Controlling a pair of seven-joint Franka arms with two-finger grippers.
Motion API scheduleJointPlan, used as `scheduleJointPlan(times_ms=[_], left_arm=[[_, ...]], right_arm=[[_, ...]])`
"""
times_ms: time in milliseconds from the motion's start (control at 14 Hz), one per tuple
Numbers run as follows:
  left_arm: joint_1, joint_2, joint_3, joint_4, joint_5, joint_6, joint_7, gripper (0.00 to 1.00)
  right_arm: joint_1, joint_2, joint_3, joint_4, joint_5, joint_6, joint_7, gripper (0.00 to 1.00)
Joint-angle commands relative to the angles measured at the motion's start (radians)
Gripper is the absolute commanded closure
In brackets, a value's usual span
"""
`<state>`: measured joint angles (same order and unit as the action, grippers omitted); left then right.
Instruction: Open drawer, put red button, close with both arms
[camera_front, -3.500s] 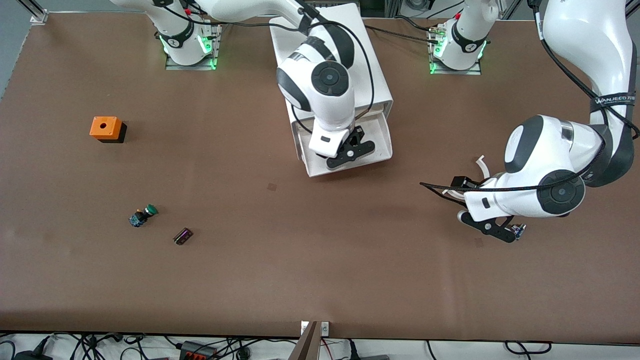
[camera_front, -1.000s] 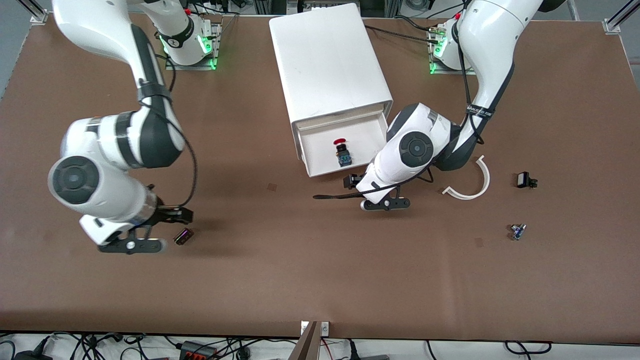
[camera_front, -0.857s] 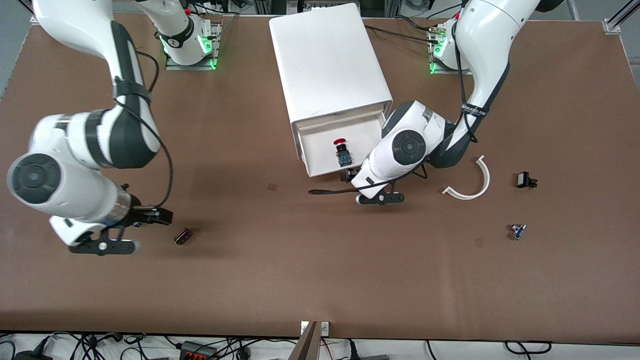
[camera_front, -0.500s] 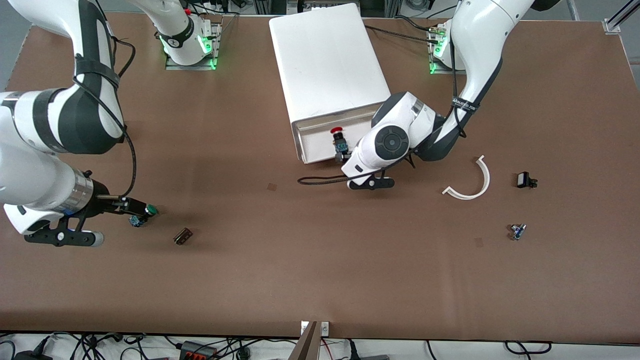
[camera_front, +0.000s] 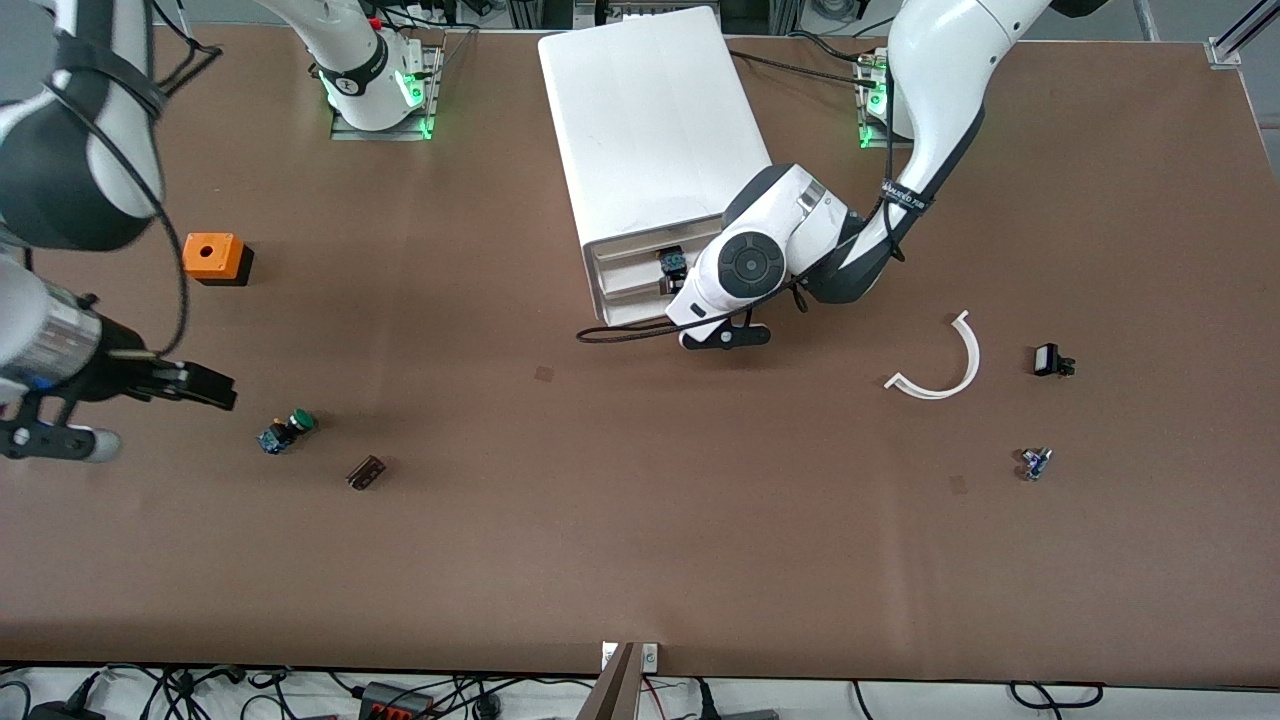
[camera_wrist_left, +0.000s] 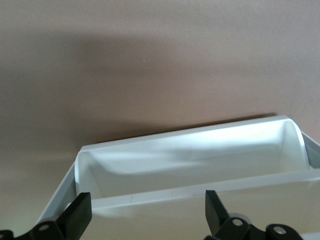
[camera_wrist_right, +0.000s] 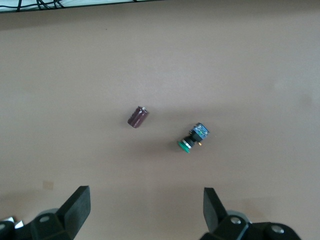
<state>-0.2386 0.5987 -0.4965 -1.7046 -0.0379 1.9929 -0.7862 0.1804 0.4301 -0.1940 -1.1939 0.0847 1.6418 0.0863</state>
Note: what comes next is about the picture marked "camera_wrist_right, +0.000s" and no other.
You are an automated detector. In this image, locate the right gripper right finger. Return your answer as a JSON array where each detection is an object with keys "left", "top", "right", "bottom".
[{"left": 199, "top": 187, "right": 304, "bottom": 240}]

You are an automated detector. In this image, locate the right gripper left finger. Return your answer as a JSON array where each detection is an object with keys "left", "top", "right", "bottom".
[{"left": 0, "top": 185, "right": 92, "bottom": 240}]

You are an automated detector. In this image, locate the green push button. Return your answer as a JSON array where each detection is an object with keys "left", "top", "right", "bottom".
[{"left": 177, "top": 122, "right": 210, "bottom": 153}]

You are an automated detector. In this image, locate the maroon cylindrical capacitor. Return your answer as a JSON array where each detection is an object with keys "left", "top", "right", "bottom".
[{"left": 126, "top": 105, "right": 150, "bottom": 129}]

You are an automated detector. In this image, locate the black cable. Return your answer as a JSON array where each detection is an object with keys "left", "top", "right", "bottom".
[{"left": 14, "top": 0, "right": 66, "bottom": 12}]

